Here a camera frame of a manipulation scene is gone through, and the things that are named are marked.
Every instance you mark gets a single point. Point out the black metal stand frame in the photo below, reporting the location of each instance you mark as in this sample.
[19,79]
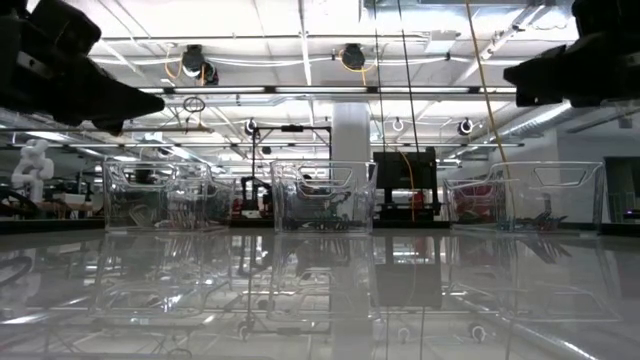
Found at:
[292,128]

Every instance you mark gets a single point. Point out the iridescent blue fork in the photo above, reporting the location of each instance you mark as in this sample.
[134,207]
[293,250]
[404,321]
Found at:
[547,219]

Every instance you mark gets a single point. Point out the clear plastic bin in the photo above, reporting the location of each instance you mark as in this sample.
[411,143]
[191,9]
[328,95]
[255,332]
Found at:
[550,200]
[150,220]
[325,215]

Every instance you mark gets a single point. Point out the white building column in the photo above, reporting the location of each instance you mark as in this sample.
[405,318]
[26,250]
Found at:
[350,130]

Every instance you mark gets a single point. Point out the silver ventilation duct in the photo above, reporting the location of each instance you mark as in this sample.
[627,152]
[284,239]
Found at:
[540,120]

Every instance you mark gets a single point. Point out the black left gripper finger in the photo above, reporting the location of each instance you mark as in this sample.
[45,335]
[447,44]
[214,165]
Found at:
[112,126]
[125,97]

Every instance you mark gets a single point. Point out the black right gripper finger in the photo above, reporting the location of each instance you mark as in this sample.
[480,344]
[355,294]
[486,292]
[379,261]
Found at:
[537,65]
[542,95]

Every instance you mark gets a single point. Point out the black computer case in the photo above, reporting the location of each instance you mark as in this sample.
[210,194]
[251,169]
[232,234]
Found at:
[400,170]

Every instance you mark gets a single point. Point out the red black case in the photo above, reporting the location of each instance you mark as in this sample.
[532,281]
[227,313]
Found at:
[475,200]

